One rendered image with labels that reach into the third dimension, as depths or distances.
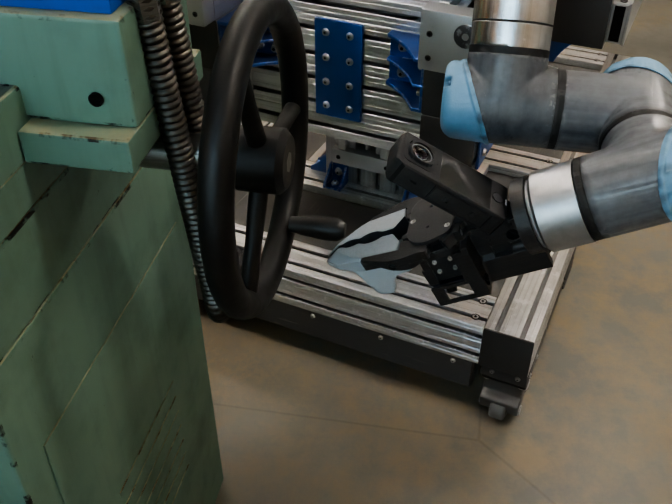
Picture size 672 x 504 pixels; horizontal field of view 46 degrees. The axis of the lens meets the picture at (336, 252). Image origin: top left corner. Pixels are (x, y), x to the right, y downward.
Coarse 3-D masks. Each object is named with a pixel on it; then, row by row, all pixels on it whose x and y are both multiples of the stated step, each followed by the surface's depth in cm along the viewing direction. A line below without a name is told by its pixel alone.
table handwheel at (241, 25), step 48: (240, 48) 58; (288, 48) 75; (240, 96) 58; (288, 96) 80; (192, 144) 70; (240, 144) 68; (288, 144) 70; (288, 192) 83; (288, 240) 81; (240, 288) 64
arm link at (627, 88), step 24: (576, 72) 73; (624, 72) 74; (648, 72) 73; (576, 96) 71; (600, 96) 71; (624, 96) 71; (648, 96) 70; (576, 120) 71; (600, 120) 71; (576, 144) 73; (600, 144) 70
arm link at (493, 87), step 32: (480, 0) 72; (512, 0) 70; (544, 0) 71; (480, 32) 72; (512, 32) 71; (544, 32) 72; (448, 64) 75; (480, 64) 73; (512, 64) 71; (544, 64) 73; (448, 96) 73; (480, 96) 72; (512, 96) 72; (544, 96) 72; (448, 128) 75; (480, 128) 74; (512, 128) 73; (544, 128) 72
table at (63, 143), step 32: (0, 96) 61; (0, 128) 61; (32, 128) 63; (64, 128) 63; (96, 128) 63; (128, 128) 63; (160, 128) 68; (0, 160) 62; (32, 160) 65; (64, 160) 64; (96, 160) 63; (128, 160) 63
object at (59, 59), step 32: (0, 32) 60; (32, 32) 60; (64, 32) 59; (96, 32) 59; (128, 32) 59; (0, 64) 62; (32, 64) 61; (64, 64) 61; (96, 64) 60; (128, 64) 60; (32, 96) 63; (64, 96) 63; (96, 96) 62; (128, 96) 62
